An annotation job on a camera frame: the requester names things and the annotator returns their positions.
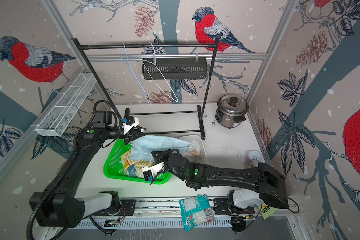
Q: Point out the silver rice cooker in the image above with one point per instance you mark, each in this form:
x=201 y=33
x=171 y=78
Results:
x=231 y=110

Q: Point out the yellow striped towel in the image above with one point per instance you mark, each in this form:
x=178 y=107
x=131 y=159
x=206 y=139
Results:
x=134 y=168

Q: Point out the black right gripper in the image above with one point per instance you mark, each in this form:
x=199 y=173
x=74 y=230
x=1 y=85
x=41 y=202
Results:
x=163 y=155

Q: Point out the black wall basket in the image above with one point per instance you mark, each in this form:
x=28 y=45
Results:
x=177 y=68

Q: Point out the black clothes rack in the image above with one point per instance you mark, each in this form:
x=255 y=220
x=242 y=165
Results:
x=200 y=109

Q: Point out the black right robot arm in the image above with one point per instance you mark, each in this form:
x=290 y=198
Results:
x=262 y=179

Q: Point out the white hanger with blue towel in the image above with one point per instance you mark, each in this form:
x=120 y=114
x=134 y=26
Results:
x=140 y=154

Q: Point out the green plastic basket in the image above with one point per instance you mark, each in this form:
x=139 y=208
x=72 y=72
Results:
x=112 y=168

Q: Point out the white hanger with yellow towel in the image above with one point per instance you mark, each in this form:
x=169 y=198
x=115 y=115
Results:
x=154 y=63

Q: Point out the yellow green packet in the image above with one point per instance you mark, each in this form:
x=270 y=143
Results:
x=266 y=211

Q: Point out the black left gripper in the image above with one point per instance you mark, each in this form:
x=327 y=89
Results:
x=134 y=135

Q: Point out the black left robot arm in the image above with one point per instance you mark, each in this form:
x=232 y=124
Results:
x=57 y=205

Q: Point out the teal snack packet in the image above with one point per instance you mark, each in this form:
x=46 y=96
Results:
x=196 y=211

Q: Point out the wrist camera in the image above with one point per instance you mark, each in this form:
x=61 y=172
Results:
x=150 y=173
x=129 y=122

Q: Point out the light blue wire hanger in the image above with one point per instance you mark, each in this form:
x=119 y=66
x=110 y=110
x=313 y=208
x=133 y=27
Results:
x=130 y=69

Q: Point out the white wire mesh shelf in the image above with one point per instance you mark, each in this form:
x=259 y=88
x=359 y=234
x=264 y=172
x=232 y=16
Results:
x=62 y=113

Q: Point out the white rectangular tray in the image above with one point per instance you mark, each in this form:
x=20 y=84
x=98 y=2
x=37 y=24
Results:
x=195 y=144

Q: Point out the small glass bottle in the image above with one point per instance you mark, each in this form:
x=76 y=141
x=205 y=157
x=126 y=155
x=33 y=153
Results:
x=253 y=164

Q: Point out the beige clothespin yellow towel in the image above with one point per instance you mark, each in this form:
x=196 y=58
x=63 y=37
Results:
x=195 y=154

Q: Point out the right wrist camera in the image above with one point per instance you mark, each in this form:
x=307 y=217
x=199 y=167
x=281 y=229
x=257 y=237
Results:
x=150 y=173

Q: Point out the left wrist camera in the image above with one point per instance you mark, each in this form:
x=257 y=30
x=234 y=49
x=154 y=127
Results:
x=129 y=122

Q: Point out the light blue towel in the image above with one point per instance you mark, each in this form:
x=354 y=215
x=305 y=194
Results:
x=162 y=143

